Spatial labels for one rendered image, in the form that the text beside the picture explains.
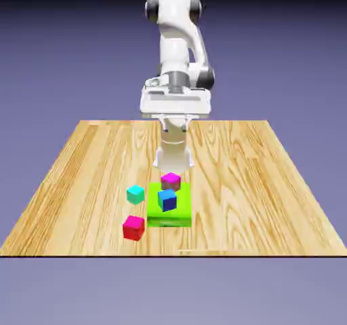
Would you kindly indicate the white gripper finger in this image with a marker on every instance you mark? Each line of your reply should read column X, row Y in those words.
column 186, row 124
column 164, row 124

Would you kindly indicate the small blue cube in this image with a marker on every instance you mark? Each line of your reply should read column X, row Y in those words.
column 167, row 200

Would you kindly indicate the large green box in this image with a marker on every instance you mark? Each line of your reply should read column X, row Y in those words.
column 183, row 208

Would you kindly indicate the small cyan cube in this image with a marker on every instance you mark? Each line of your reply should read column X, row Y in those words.
column 135, row 194

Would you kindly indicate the small magenta cube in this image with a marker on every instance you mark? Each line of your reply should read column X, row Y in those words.
column 170, row 180

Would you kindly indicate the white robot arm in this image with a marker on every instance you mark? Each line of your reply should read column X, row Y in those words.
column 173, row 32

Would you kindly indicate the small red cube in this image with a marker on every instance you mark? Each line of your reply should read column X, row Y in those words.
column 133, row 228

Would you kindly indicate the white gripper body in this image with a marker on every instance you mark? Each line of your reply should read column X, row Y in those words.
column 175, row 105

